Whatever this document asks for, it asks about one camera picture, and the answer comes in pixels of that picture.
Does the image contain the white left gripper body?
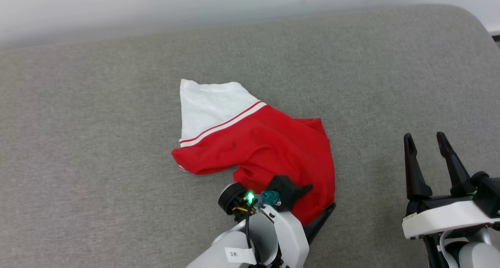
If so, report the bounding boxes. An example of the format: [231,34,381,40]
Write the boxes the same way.
[270,206,310,268]

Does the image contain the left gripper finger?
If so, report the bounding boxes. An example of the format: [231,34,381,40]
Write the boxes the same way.
[304,203,336,243]

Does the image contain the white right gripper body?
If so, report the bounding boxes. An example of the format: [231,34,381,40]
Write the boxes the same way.
[402,195,500,239]

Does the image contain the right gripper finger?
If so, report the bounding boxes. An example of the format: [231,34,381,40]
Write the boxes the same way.
[404,133,433,200]
[436,131,477,197]

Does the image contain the red and white t-shirt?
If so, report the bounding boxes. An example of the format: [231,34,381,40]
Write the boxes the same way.
[171,79,336,226]

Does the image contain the grey fabric sofa seat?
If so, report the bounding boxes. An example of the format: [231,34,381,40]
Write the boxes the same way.
[0,4,500,268]

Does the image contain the black left camera cable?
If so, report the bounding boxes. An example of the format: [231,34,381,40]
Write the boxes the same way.
[245,215,253,250]

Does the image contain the teal left cable connector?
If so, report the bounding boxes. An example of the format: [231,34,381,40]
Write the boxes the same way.
[254,191,281,207]

